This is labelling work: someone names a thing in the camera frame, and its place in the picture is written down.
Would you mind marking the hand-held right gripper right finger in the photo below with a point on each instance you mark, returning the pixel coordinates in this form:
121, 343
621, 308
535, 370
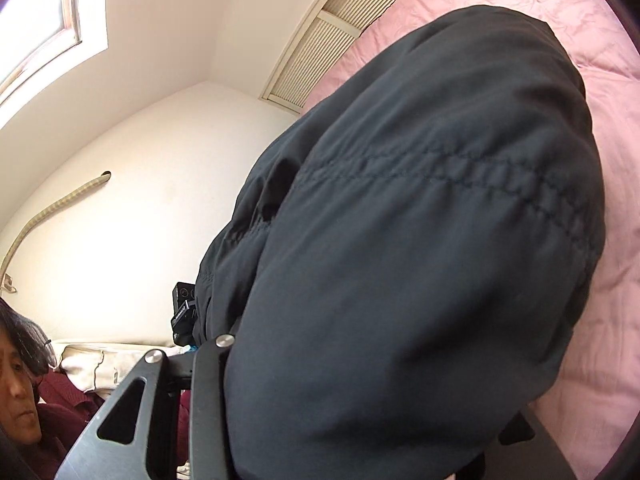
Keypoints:
530, 460

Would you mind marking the person's head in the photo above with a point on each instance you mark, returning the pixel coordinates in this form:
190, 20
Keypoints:
17, 385

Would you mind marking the window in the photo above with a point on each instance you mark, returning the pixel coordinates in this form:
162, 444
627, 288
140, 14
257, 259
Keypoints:
45, 25

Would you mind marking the black puffer jacket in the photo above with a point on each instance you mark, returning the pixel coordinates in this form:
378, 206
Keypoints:
400, 260

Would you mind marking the white louvered wall panel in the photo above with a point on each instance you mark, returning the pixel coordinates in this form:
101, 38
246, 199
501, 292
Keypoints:
310, 60

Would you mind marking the person's body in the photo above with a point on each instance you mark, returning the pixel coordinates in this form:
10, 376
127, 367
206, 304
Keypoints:
55, 430

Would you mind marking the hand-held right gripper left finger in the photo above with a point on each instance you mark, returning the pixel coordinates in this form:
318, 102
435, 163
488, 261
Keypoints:
150, 410

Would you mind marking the white cushion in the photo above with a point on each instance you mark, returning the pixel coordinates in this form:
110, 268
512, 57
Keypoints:
85, 365

